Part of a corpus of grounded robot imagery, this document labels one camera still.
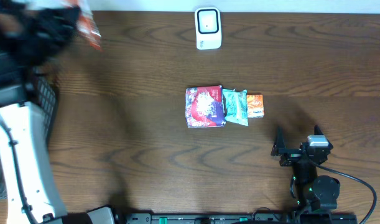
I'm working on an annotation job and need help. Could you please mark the orange Top chocolate bar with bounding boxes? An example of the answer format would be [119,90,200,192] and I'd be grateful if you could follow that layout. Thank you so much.
[62,0,101,50]

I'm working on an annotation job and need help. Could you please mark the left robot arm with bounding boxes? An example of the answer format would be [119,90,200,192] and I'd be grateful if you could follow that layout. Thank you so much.
[0,1,115,223]

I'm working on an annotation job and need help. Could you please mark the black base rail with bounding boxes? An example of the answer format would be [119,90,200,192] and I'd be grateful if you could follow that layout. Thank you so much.
[125,213,357,224]

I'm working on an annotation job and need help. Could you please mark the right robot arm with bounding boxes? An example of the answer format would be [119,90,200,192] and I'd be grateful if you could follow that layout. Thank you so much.
[271,126,340,223]

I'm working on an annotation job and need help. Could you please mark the grey plastic mesh basket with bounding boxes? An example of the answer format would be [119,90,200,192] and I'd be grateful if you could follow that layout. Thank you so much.
[0,77,60,200]

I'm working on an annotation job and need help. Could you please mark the green wet wipes pack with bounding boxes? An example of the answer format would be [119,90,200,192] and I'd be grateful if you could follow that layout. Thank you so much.
[223,89,248,126]

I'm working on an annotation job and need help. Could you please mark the purple red tissue pack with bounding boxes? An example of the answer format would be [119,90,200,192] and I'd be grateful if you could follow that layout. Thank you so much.
[185,85,226,128]

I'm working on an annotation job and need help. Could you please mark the orange Kleenex tissue pack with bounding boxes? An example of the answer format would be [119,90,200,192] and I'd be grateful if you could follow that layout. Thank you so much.
[246,95,264,118]

